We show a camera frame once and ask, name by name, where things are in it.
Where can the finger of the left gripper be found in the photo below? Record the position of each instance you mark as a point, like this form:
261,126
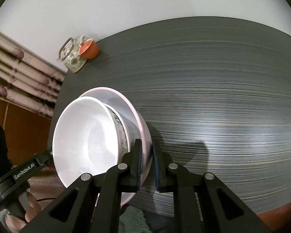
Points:
34,164

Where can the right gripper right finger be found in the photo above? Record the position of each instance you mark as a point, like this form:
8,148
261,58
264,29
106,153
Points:
175,178

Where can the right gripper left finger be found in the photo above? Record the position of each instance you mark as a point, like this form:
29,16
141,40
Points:
123,177

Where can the large pink bowl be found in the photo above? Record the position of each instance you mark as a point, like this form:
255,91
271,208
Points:
135,125

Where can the white bowl pink base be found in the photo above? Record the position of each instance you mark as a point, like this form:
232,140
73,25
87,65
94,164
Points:
89,137

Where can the beige patterned curtain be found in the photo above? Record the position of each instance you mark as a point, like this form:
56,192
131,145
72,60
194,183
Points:
27,80

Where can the floral ceramic teapot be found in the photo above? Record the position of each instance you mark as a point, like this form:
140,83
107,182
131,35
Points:
69,54

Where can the orange lidded cup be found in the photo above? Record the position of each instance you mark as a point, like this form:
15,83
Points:
89,49

